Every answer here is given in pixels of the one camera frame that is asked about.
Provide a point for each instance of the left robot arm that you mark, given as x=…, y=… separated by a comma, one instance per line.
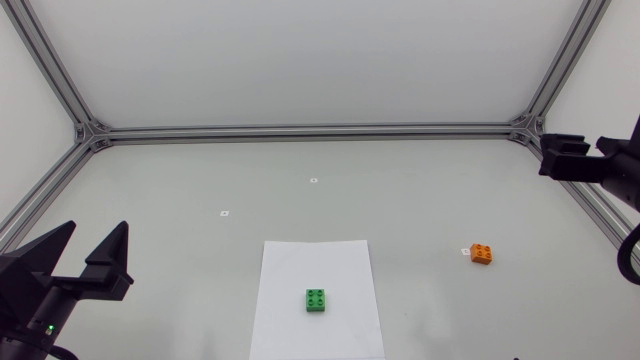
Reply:
x=17, y=349

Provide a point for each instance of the white paper sheet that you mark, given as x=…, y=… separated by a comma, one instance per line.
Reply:
x=317, y=280

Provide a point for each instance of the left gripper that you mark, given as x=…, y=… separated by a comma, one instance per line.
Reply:
x=52, y=312

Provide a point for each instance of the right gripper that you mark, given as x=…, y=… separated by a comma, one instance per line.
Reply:
x=622, y=170

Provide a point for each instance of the green toy brick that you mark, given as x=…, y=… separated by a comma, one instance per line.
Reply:
x=315, y=300

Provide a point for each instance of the orange toy brick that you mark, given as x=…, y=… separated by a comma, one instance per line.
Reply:
x=481, y=254

